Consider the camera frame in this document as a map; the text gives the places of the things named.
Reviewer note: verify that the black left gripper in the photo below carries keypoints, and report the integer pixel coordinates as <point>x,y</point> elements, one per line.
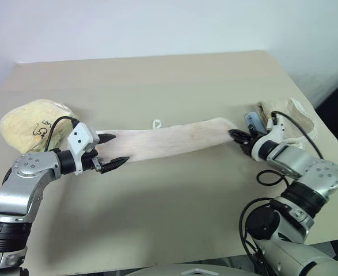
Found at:
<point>89,161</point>

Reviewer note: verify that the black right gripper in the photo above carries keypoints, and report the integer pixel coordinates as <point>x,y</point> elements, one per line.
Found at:
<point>248,145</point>

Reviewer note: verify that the long pale pink towel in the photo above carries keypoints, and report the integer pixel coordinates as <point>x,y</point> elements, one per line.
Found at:
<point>174,139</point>

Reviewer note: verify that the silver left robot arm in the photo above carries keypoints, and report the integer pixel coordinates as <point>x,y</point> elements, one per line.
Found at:
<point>22,184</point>

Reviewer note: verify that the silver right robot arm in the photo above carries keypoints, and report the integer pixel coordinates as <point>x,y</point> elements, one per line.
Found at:
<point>321,178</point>

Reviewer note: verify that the folded yellow towel with print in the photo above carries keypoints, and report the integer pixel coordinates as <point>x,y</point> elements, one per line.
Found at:
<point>27,126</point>

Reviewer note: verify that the grey blue plastic clip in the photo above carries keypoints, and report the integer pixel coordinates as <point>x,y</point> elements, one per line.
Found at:
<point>255,120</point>

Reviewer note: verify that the crumpled beige knit cloth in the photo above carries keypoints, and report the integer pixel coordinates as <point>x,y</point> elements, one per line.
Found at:
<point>289,120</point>

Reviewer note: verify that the grey rounded robot torso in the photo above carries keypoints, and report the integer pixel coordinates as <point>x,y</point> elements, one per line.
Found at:
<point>168,271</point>

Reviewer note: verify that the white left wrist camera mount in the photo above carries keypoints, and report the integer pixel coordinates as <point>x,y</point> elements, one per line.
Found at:
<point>79,138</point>

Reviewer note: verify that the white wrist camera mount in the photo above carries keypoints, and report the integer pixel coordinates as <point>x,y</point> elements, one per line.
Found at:
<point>79,138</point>
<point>276,130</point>

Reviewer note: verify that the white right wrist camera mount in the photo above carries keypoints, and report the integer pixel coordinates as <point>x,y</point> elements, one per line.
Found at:
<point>276,130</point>

